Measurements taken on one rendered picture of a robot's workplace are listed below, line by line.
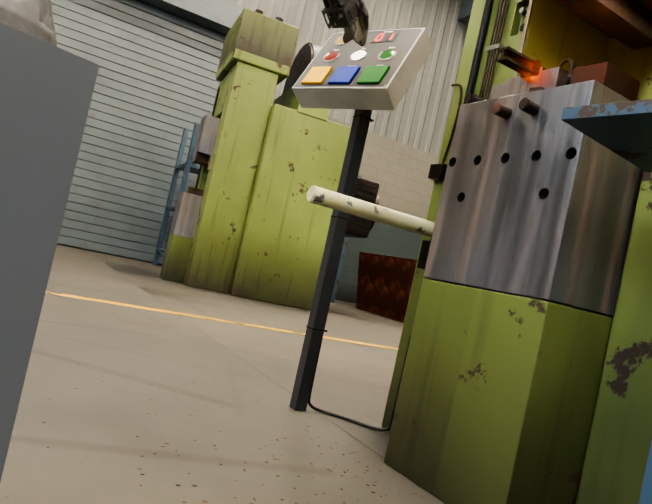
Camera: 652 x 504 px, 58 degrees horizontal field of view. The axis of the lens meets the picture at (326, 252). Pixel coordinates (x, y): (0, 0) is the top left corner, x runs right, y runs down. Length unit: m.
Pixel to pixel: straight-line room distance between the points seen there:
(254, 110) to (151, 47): 3.44
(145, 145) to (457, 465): 8.10
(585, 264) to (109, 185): 8.08
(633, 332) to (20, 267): 1.12
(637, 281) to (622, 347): 0.14
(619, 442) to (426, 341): 0.45
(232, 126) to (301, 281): 1.72
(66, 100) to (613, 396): 1.13
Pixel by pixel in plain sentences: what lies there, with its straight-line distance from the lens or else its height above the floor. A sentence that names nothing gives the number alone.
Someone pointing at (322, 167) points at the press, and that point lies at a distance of 6.20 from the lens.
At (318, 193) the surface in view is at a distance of 1.53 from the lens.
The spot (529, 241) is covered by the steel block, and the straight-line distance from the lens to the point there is 1.29.
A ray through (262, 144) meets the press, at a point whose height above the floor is 1.56.
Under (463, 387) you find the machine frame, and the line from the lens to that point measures 1.35.
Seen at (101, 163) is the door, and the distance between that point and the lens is 8.96.
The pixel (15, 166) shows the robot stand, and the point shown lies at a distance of 0.69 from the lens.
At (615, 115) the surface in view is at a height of 0.74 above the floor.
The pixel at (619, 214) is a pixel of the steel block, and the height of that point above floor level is 0.68.
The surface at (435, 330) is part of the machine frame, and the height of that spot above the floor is 0.35.
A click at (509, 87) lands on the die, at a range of 1.56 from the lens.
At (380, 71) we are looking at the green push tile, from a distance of 1.75.
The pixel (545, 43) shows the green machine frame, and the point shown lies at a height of 1.19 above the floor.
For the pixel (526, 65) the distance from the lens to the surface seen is 1.50.
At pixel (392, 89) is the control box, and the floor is 0.97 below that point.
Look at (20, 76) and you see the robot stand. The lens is 0.70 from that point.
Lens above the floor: 0.43
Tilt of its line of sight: 2 degrees up
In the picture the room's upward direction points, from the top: 13 degrees clockwise
